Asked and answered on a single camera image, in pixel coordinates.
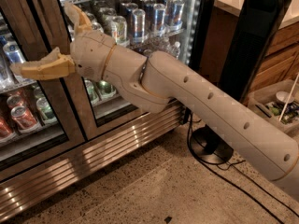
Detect tall silver can middle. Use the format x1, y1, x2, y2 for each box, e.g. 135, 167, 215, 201
150, 4, 165, 36

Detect white green can right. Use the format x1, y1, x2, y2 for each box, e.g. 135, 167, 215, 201
110, 16, 129, 46

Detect black power cable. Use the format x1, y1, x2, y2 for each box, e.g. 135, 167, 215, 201
186, 115, 299, 224

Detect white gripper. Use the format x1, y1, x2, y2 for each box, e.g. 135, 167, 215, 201
10, 3, 116, 81

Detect glass fridge door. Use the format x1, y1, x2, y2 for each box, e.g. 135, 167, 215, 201
59, 0, 200, 139
0, 0, 84, 184

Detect clear plastic storage bin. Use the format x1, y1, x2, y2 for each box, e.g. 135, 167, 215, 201
248, 79, 299, 137

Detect red can at edge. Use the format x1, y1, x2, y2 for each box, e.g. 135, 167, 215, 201
0, 117, 16, 142

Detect red soda can rear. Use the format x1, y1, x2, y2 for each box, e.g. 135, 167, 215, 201
7, 95, 26, 109

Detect wooden counter cabinet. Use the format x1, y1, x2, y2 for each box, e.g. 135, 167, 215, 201
200, 0, 299, 91

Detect green can bottom shelf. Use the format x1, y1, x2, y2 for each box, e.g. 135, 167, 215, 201
96, 80, 116, 100

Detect tall silver can right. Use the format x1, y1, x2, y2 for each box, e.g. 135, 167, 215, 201
165, 0, 185, 31

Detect small clear water bottle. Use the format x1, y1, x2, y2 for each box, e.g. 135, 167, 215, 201
170, 41, 180, 59

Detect stainless steel display fridge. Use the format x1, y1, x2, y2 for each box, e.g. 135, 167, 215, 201
0, 0, 219, 224

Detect black tower fan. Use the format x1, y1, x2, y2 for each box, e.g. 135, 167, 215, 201
190, 0, 293, 165

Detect green soda can left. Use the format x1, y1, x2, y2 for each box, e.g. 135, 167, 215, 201
36, 97, 57, 124

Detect red soda can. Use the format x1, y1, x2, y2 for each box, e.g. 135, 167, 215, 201
10, 105, 39, 133
7, 95, 26, 109

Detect tall silver blue can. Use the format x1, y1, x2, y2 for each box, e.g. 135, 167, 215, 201
131, 8, 148, 43

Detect red soda can front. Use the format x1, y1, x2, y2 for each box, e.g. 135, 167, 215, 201
10, 105, 39, 133

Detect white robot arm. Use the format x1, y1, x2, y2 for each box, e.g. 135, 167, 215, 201
10, 3, 299, 201

